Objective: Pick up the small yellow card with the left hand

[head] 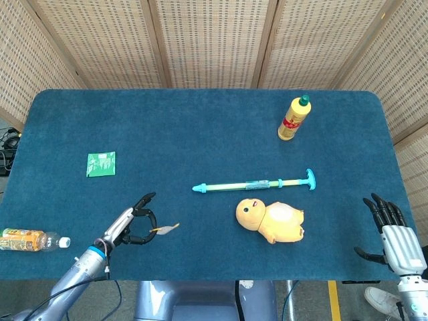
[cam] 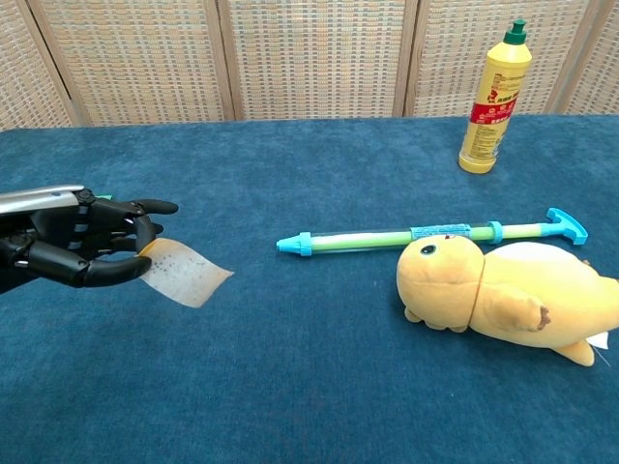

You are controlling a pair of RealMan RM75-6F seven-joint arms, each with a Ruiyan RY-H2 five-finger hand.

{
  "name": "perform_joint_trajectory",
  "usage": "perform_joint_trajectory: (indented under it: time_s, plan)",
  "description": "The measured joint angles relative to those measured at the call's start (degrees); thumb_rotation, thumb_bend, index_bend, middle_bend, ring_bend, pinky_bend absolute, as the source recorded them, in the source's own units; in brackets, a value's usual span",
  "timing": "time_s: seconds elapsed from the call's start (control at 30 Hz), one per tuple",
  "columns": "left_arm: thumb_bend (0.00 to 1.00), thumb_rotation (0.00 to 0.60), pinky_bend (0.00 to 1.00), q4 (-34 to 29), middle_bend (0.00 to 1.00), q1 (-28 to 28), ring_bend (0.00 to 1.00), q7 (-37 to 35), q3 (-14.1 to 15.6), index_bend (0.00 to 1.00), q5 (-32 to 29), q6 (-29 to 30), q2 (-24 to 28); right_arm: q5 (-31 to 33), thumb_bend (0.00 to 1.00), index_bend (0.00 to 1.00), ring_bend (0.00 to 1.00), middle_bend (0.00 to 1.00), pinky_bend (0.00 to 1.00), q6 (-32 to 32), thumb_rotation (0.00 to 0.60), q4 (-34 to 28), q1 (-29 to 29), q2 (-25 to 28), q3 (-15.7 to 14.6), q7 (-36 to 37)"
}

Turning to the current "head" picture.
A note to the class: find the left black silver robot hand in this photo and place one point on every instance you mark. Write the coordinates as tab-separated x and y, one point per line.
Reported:
120	222

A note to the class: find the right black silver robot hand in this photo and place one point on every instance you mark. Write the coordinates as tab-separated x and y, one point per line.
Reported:
401	247

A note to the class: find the yellow rectangular card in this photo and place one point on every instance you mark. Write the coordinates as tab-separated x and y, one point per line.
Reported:
165	230

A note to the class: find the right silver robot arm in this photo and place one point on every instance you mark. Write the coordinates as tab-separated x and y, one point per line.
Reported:
413	297

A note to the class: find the white sneaker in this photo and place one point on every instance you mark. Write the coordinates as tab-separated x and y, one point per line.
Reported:
379	299

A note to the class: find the green square sachet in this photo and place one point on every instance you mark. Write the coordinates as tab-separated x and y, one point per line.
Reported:
101	164

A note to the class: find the woven bamboo screen panel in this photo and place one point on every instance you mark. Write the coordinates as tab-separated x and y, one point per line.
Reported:
26	67
214	43
314	43
401	83
416	174
100	43

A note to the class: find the orange label drink bottle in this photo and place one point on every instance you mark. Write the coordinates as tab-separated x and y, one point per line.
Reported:
23	239

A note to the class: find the blue grey robot torso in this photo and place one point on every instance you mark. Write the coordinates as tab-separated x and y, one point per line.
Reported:
200	301

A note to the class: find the cyan toy water pump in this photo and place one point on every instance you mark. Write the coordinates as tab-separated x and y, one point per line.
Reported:
234	186

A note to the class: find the blue carpet table cover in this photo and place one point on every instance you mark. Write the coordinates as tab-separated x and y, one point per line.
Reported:
200	133

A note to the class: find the silver metal table leg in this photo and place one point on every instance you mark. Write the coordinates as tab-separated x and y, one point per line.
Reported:
290	301

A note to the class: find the yellow plush duck toy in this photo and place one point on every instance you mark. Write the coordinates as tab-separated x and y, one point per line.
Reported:
277	220

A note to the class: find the yellow bottle green cap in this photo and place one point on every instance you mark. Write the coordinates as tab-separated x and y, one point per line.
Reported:
293	120

